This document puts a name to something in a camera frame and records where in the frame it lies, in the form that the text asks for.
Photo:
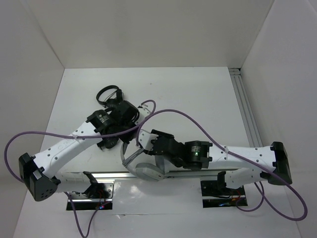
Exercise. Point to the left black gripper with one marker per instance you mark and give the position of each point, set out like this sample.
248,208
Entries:
126,138

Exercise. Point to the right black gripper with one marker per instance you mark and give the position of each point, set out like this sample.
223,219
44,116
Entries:
160,133

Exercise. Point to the white grey headphones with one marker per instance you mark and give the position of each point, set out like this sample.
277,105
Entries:
143,171

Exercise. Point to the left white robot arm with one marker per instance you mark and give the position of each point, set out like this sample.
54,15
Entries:
41,172

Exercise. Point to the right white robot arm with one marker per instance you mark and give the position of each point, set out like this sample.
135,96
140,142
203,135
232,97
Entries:
238,166

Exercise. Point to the black headphones far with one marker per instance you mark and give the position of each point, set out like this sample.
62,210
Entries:
113,99

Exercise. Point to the black headphones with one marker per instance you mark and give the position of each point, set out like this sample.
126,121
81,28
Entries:
113,99
108,143

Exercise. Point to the black headphones near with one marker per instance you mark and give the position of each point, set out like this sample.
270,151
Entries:
108,143

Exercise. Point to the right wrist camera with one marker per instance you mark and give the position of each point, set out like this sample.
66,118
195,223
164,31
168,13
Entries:
146,139

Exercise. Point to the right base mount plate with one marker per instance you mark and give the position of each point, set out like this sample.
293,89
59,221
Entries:
213,197

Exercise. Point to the base mount plate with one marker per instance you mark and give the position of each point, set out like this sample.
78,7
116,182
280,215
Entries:
101,200
213,197

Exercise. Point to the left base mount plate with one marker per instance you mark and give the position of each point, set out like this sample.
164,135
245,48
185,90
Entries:
101,200

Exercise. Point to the aluminium rail right side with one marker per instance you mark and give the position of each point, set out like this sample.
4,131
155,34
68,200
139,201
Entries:
248,118

